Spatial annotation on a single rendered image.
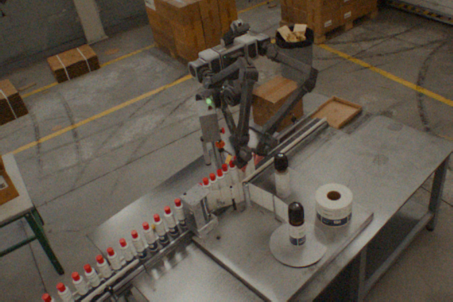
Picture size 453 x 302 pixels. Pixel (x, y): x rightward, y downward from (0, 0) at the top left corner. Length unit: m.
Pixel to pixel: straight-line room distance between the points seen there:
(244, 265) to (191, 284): 0.30
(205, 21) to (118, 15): 2.33
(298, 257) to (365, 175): 0.81
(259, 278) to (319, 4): 4.42
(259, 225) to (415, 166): 1.09
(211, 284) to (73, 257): 1.84
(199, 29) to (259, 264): 4.04
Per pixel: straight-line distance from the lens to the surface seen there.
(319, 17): 6.28
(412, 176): 3.03
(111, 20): 7.94
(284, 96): 3.23
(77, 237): 4.22
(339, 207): 2.51
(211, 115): 2.50
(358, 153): 3.16
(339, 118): 3.47
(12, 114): 6.29
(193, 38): 5.98
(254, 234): 2.60
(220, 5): 6.08
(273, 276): 2.42
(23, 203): 3.52
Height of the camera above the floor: 2.84
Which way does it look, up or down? 36 degrees down
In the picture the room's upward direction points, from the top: 10 degrees counter-clockwise
